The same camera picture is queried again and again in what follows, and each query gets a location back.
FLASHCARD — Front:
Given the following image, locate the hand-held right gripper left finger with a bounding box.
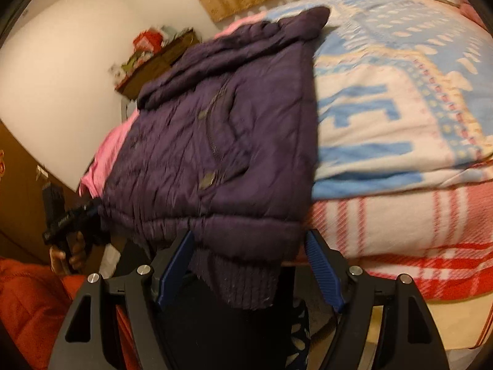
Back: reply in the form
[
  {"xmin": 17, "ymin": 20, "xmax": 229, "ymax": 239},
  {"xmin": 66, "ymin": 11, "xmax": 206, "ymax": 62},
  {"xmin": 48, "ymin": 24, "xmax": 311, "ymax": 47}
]
[{"xmin": 48, "ymin": 230, "xmax": 195, "ymax": 370}]

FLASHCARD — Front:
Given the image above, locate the brown wooden desk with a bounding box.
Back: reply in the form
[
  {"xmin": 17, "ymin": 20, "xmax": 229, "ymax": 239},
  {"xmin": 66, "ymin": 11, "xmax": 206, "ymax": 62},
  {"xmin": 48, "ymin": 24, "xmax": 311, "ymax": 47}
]
[{"xmin": 115, "ymin": 27, "xmax": 202, "ymax": 101}]

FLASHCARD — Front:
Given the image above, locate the person's left hand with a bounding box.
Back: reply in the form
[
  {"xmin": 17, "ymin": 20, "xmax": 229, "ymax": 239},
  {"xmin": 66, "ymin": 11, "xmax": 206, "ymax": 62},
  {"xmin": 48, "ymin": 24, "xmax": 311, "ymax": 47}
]
[{"xmin": 49, "ymin": 230, "xmax": 87, "ymax": 277}]

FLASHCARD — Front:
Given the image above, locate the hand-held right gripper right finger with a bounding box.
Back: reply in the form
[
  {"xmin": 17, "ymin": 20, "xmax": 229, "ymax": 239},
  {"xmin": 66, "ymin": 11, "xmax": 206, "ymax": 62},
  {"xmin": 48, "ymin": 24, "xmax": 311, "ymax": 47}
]
[{"xmin": 305, "ymin": 229, "xmax": 449, "ymax": 370}]

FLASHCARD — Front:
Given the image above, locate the purple quilted jacket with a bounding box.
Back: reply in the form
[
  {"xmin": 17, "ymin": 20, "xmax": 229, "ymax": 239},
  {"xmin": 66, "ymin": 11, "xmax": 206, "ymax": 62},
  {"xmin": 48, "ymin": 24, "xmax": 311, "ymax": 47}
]
[{"xmin": 98, "ymin": 6, "xmax": 332, "ymax": 311}]

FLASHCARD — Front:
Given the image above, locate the person's left forearm orange sleeve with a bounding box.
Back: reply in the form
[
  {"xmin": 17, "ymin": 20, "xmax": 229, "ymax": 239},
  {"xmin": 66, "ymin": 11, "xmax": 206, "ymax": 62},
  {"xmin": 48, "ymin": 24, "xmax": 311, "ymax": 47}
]
[{"xmin": 0, "ymin": 256, "xmax": 139, "ymax": 370}]

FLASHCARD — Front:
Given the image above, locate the red plaid blanket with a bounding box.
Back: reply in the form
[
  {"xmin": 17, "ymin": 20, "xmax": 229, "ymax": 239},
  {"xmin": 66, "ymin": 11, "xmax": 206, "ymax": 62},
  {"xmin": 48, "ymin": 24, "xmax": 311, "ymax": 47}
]
[{"xmin": 298, "ymin": 161, "xmax": 493, "ymax": 303}]

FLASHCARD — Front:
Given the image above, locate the pink folded quilt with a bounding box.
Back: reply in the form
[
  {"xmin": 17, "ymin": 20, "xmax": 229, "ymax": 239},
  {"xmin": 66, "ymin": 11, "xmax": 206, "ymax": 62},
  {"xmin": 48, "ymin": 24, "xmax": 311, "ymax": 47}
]
[{"xmin": 459, "ymin": 2, "xmax": 491, "ymax": 33}]

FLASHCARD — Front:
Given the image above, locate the blue patterned blanket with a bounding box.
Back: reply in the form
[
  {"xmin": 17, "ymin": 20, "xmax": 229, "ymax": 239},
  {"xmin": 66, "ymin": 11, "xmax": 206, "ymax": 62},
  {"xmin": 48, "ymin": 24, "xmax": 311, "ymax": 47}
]
[{"xmin": 266, "ymin": 0, "xmax": 493, "ymax": 202}]

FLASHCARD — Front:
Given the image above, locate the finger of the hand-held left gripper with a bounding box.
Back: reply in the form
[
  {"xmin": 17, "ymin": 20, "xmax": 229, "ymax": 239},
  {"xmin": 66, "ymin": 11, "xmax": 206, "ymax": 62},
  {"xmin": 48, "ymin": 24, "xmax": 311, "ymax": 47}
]
[{"xmin": 80, "ymin": 200, "xmax": 103, "ymax": 221}]

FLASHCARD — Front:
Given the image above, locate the red gift box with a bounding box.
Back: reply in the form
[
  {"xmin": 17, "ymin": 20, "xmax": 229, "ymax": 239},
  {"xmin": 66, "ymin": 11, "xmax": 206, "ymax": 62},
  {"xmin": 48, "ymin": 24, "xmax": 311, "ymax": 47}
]
[{"xmin": 133, "ymin": 30, "xmax": 163, "ymax": 54}]

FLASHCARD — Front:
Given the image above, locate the cream bed frame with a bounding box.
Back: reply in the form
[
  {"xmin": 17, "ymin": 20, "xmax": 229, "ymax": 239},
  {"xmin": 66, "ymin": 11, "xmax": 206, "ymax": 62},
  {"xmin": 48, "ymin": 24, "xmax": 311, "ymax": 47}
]
[{"xmin": 362, "ymin": 295, "xmax": 493, "ymax": 351}]

